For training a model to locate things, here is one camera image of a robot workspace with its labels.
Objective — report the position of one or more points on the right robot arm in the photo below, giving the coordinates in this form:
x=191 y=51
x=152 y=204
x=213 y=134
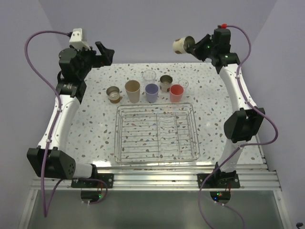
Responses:
x=245 y=120

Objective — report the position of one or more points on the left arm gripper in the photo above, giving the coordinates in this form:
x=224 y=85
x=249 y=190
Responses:
x=105 y=59

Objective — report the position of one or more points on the tall beige cup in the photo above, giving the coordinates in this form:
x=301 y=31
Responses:
x=132 y=88

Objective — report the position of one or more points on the small clear glass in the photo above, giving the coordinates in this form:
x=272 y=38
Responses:
x=184 y=84

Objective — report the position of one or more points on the steel cork-band cup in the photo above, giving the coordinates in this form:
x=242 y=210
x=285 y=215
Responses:
x=181 y=45
x=165 y=83

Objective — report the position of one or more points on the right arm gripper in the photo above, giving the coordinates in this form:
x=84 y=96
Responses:
x=195 y=50

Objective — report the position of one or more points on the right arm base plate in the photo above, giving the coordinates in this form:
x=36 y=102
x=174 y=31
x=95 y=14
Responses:
x=230 y=180

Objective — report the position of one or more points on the coral red plastic cup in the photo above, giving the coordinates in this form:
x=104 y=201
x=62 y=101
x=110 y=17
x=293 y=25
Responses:
x=176 y=93

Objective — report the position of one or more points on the purple plastic cup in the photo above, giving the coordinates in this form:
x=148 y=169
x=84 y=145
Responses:
x=151 y=92

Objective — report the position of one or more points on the aluminium rail frame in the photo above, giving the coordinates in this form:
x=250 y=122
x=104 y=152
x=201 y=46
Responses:
x=164 y=198

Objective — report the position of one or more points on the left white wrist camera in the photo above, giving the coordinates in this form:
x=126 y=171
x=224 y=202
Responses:
x=78 y=39

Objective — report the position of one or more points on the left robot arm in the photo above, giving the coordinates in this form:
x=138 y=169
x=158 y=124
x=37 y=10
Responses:
x=49 y=159

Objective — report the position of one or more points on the large clear glass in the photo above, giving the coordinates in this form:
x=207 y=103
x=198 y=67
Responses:
x=149 y=76

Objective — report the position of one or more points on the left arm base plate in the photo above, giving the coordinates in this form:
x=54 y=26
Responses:
x=100 y=181

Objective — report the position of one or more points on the steel cup with cork band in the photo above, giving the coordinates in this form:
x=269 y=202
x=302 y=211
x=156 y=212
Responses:
x=113 y=94

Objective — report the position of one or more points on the wire dish rack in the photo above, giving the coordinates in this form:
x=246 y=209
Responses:
x=156 y=133

